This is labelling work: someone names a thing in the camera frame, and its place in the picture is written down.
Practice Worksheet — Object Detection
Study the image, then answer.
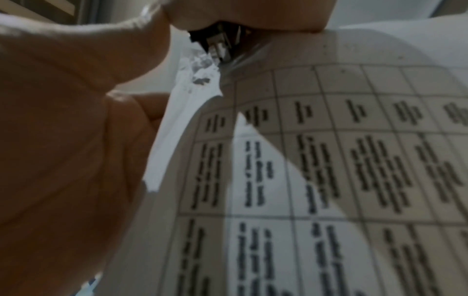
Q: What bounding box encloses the person's right hand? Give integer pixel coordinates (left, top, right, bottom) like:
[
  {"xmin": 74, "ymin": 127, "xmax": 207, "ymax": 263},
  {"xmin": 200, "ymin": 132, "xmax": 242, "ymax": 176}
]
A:
[{"xmin": 0, "ymin": 0, "xmax": 337, "ymax": 296}]

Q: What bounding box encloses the black and silver stapler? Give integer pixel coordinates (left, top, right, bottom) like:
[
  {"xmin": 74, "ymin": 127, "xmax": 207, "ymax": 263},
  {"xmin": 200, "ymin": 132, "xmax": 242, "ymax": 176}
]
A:
[{"xmin": 188, "ymin": 21, "xmax": 254, "ymax": 63}]

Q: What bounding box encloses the stack of white printed papers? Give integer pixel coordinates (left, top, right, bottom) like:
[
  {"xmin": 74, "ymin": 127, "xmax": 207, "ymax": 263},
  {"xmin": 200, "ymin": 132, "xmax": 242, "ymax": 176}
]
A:
[{"xmin": 78, "ymin": 17, "xmax": 468, "ymax": 296}]

